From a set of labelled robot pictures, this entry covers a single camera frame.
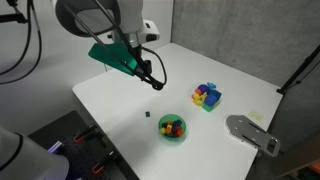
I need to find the green camera mount plate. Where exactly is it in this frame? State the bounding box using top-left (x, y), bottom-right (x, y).
top-left (88, 43), bottom-right (137, 76)

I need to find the red black clamp lower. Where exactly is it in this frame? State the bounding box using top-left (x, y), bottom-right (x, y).
top-left (92, 151), bottom-right (116, 175)

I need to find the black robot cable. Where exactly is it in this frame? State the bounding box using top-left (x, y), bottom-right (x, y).
top-left (0, 0), bottom-right (43, 85)

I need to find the green plastic bowl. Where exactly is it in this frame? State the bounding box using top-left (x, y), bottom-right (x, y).
top-left (158, 114), bottom-right (187, 142)

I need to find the red black clamp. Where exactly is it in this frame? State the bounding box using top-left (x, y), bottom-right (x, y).
top-left (92, 151), bottom-right (116, 175)
top-left (72, 124), bottom-right (97, 143)

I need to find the yellow sticky note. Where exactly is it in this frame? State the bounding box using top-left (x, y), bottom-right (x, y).
top-left (249, 111), bottom-right (263, 121)

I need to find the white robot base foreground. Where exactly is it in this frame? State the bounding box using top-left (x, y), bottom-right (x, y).
top-left (0, 127), bottom-right (70, 180)

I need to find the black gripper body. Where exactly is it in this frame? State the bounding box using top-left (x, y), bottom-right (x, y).
top-left (134, 60), bottom-right (164, 91)

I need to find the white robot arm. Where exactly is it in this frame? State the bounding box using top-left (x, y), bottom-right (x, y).
top-left (52, 0), bottom-right (167, 90)

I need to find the black perforated breadboard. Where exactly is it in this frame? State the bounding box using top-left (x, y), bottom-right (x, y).
top-left (29, 111), bottom-right (139, 180)

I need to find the black tripod leg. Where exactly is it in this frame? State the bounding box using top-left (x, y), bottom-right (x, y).
top-left (276, 44), bottom-right (320, 95)

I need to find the grey metal bracket plate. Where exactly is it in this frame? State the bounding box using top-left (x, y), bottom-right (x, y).
top-left (225, 115), bottom-right (281, 157)

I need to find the red black clamp upper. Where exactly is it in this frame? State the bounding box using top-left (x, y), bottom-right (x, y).
top-left (72, 124), bottom-right (97, 143)

